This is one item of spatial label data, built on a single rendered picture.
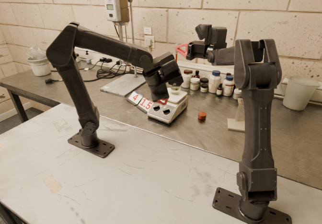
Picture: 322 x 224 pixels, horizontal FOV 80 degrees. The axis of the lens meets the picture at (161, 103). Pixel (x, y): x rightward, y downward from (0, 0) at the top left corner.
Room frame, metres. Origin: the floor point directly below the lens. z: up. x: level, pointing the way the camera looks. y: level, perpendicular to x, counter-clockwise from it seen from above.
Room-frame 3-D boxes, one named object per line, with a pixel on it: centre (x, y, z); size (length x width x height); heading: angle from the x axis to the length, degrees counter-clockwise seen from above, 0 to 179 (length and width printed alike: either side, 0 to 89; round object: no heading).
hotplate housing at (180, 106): (0.84, -0.04, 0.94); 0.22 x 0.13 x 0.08; 147
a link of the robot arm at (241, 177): (0.32, -0.24, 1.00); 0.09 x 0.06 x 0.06; 93
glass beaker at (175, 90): (0.87, -0.07, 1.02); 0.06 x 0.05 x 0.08; 138
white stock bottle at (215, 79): (1.08, -0.33, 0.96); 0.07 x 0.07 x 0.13
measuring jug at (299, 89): (0.91, -0.72, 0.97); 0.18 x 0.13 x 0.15; 30
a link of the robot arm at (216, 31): (0.75, -0.22, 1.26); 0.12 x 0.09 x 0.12; 3
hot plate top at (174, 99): (0.86, -0.06, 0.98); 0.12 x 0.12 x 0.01; 57
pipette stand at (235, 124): (0.72, -0.35, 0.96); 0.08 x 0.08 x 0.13; 75
